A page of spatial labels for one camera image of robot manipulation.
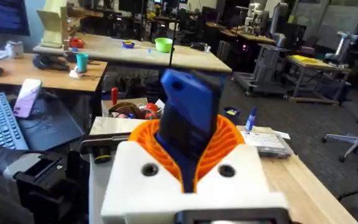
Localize black clamp with yellow ring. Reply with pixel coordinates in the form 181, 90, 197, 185
79, 133, 134, 164

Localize white orange right gripper left finger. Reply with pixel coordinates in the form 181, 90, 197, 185
100, 119, 186, 224

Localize wooden desk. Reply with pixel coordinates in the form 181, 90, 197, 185
0, 52, 109, 93

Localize white mug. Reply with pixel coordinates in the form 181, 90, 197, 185
5, 40, 25, 60

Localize pale yellow foam stand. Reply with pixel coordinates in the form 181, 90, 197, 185
36, 0, 71, 49

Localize pink phone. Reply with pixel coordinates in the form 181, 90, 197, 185
12, 78, 43, 119

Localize thin black pole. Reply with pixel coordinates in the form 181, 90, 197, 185
168, 0, 180, 68

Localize black headphones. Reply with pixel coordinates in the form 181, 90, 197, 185
32, 54, 71, 72

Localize small table with yellow sheet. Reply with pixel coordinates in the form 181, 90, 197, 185
285, 54, 351, 105

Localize dark blue round tub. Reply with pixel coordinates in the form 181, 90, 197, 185
223, 106, 242, 126

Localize red bowl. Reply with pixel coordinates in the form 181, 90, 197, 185
69, 37, 86, 49

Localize white orange right gripper right finger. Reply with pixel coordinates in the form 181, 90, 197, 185
194, 114, 290, 218

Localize teal cup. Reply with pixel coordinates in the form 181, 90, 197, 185
75, 53, 90, 73

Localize glue bottle with blue cap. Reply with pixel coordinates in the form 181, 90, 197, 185
244, 106, 258, 133

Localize dark computer monitor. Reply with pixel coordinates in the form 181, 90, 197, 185
0, 0, 31, 37

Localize long wooden table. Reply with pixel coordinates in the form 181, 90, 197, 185
32, 32, 233, 75

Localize grey wheeled cart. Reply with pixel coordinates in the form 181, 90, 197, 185
232, 42, 292, 98

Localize green bowl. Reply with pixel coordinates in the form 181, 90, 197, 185
154, 37, 174, 54

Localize cardboard box of toys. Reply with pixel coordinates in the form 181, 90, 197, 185
101, 87, 166, 121

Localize clear plastic parts box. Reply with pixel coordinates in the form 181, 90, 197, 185
240, 130, 293, 160

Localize blue electric screwdriver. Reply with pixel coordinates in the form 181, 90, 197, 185
155, 68, 227, 194

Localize office chair base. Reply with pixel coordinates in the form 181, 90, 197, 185
321, 117, 358, 165

